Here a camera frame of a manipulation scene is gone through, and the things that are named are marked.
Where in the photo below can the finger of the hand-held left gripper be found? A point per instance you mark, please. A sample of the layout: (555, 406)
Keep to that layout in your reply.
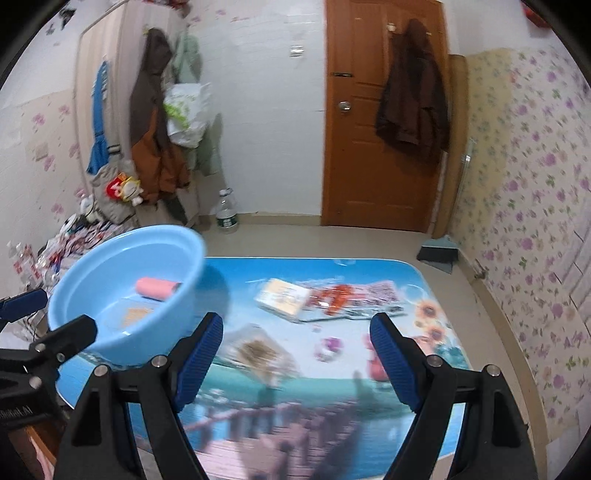
(69, 334)
(23, 304)

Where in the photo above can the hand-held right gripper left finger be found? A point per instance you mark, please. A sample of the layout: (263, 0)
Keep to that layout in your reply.
(198, 364)

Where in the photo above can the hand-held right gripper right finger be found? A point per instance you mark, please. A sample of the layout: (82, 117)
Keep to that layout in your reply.
(392, 360)

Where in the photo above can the clear bag of cotton swabs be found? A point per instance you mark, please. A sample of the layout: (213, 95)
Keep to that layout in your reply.
(258, 353)

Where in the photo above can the small purple pink toy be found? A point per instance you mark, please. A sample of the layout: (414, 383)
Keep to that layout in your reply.
(328, 349)

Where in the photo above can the lobster print snack packet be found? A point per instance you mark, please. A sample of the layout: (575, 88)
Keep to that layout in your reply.
(344, 295)

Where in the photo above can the light blue plastic basin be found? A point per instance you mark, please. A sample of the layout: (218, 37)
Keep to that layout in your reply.
(115, 258)

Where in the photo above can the yellow white tissue pack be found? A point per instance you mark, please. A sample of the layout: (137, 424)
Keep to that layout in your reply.
(281, 297)

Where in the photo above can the small red label water bottle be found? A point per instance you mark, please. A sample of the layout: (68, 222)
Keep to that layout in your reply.
(21, 261)

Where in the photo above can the pink cloth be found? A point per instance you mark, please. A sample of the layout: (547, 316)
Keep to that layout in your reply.
(44, 457)

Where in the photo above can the clear box of toothpicks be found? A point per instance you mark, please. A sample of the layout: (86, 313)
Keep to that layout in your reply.
(137, 317)

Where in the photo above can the pile of small packets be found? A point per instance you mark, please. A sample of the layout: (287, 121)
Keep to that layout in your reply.
(74, 249)

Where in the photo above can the salmon pink roll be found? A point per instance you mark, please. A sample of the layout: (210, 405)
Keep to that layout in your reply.
(154, 288)

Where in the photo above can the scenery print table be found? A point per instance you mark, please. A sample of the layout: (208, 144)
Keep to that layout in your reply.
(314, 415)

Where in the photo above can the broom with dustpan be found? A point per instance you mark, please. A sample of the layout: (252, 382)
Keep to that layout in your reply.
(438, 256)

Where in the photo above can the grey cloth bag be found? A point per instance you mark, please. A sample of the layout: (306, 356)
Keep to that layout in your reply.
(115, 210)

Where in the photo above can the red heart plush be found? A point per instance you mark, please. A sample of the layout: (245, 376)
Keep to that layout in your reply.
(112, 188)

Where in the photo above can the large clear water bottle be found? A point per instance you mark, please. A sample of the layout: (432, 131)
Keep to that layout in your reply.
(226, 214)

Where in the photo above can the white plush toy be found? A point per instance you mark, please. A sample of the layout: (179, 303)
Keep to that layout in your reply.
(131, 189)

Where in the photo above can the brown wooden door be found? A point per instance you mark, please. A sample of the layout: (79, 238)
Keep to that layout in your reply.
(364, 161)

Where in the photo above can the blue garment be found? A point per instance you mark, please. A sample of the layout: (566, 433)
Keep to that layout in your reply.
(98, 115)

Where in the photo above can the brown and orange jacket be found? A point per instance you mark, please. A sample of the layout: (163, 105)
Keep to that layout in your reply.
(147, 115)

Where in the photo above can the white green plastic bag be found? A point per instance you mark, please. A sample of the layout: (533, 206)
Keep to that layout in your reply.
(184, 115)

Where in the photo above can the dark brown jacket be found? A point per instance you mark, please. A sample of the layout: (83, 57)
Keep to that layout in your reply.
(411, 106)

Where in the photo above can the metal door knob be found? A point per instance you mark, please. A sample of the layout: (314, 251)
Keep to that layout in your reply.
(344, 106)

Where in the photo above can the black door latch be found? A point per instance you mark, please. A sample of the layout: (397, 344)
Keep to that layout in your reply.
(342, 74)

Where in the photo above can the pale green jacket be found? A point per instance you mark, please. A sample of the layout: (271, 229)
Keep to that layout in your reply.
(187, 55)

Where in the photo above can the white light switch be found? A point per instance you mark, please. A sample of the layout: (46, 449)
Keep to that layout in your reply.
(297, 50)

